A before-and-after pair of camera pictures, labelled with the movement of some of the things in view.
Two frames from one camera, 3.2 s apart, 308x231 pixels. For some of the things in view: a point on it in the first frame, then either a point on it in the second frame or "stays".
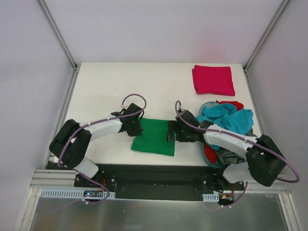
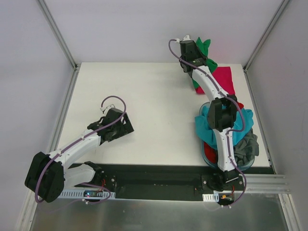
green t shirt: x=153 y=139 -> x=204 y=46
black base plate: x=159 y=181 stays
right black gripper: x=178 y=131 -> x=188 y=48
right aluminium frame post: x=281 y=7 stays
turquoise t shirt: x=227 y=116 stays
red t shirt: x=210 y=153 stays
